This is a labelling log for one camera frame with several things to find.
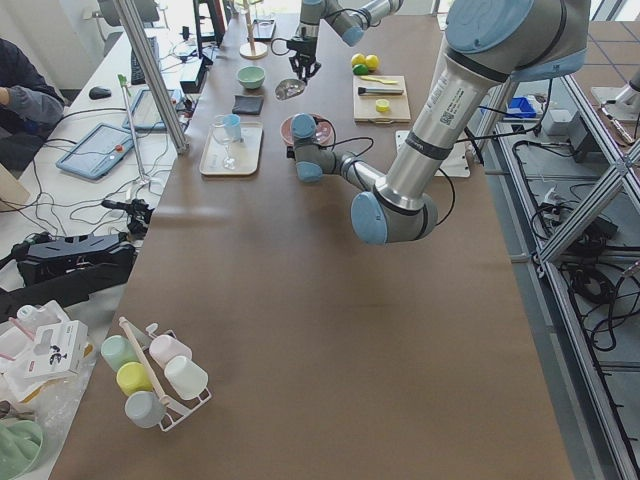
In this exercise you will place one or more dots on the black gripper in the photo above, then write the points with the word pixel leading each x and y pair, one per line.
pixel 303 50

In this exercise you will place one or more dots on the metal ice scoop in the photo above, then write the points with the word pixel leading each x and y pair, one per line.
pixel 289 88

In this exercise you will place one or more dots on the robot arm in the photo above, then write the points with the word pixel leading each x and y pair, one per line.
pixel 349 24
pixel 486 43

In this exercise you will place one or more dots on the wooden cup tree stand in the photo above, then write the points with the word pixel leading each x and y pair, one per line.
pixel 251 49

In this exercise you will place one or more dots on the pink bowl of ice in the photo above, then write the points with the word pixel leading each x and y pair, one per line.
pixel 324 131

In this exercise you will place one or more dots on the light blue cup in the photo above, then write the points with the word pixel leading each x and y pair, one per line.
pixel 232 127

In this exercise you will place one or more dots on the pink cup on rack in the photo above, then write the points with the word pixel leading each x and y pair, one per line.
pixel 164 348

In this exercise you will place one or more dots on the green cup on rack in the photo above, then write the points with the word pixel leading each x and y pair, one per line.
pixel 117 351

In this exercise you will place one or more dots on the yellow cup on rack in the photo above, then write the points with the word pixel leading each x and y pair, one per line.
pixel 132 377

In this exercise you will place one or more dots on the grey cup on rack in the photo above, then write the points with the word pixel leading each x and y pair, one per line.
pixel 144 409

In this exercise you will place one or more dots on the yellow lemon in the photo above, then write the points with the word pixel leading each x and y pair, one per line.
pixel 372 62
pixel 358 59

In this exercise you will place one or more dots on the black glass holder tray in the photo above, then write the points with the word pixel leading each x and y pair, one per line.
pixel 262 30

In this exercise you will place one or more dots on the green lime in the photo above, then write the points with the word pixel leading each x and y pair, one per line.
pixel 360 70

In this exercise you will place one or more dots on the yellow plastic knife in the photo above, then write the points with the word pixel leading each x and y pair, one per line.
pixel 380 80

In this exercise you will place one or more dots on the metal muddler black tip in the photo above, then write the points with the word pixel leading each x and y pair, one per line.
pixel 371 91

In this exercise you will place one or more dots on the dark grey folded cloth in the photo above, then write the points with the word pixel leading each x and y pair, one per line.
pixel 247 104

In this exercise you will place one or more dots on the wooden cutting board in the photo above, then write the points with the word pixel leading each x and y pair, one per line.
pixel 364 106

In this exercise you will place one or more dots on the half lemon slice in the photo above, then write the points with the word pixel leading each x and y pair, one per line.
pixel 382 105

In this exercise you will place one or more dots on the clear wine glass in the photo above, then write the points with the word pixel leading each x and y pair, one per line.
pixel 222 139

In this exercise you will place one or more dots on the cream serving tray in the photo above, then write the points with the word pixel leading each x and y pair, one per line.
pixel 246 153

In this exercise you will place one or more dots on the black keyboard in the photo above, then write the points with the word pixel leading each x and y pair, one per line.
pixel 137 76

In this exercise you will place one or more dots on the black computer mouse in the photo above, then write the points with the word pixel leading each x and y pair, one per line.
pixel 98 92

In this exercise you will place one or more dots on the blue parts bin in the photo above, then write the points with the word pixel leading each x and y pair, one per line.
pixel 524 107

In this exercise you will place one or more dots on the blue teach pendant tablet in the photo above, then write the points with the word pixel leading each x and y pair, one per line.
pixel 96 154

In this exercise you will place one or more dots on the person in dark jacket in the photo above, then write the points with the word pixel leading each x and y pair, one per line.
pixel 30 109

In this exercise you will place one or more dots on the white product box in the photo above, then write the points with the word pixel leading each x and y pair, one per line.
pixel 58 351

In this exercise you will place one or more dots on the green bowl at edge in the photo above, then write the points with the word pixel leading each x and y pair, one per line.
pixel 21 445

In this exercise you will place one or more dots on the aluminium frame post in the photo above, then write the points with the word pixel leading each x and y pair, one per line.
pixel 133 26

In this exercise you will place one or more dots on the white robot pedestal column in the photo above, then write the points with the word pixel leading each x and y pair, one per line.
pixel 456 165

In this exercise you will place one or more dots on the wooden rack handle stick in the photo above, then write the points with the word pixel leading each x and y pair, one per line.
pixel 157 387

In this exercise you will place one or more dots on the white wire cup rack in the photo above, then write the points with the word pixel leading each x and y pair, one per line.
pixel 178 410

